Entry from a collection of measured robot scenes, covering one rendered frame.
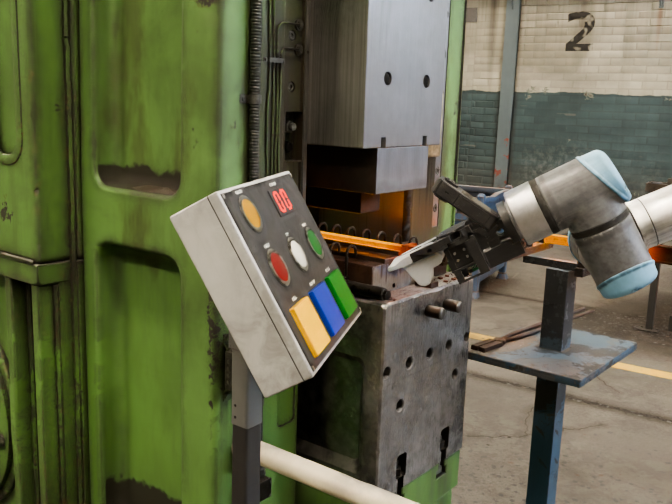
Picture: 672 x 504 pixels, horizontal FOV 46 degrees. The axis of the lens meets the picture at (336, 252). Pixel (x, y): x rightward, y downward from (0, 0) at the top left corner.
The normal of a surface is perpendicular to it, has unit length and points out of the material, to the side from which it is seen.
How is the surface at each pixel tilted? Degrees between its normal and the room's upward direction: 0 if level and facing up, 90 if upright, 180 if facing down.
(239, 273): 90
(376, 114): 90
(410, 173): 90
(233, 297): 90
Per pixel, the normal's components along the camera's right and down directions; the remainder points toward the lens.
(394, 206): -0.61, 0.13
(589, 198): -0.16, 0.22
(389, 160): 0.79, 0.14
